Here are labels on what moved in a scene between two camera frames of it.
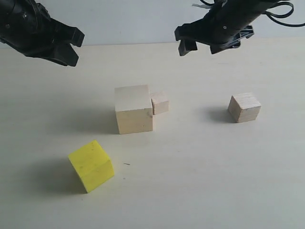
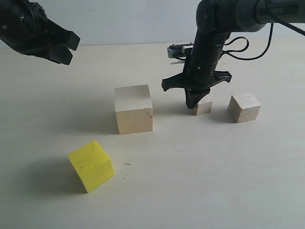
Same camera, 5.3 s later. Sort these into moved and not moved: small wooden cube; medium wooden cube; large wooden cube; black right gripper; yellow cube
Moved: small wooden cube; black right gripper
Not moved: large wooden cube; medium wooden cube; yellow cube
